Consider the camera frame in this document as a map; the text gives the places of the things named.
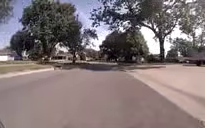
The round dark green tree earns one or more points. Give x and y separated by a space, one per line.
123 45

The grey asphalt road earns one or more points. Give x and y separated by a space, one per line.
86 96

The house behind trees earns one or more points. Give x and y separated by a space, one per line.
61 54

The large green tree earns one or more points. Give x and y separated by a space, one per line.
48 26

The tall spreading tree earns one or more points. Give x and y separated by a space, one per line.
161 20

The pale concrete kerb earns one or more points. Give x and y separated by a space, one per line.
20 73

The pale concrete driveway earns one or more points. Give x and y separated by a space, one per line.
186 83

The grass verge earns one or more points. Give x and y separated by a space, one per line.
10 68

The white low building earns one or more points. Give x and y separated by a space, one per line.
1 56

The parked vehicle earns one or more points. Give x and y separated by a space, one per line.
203 59

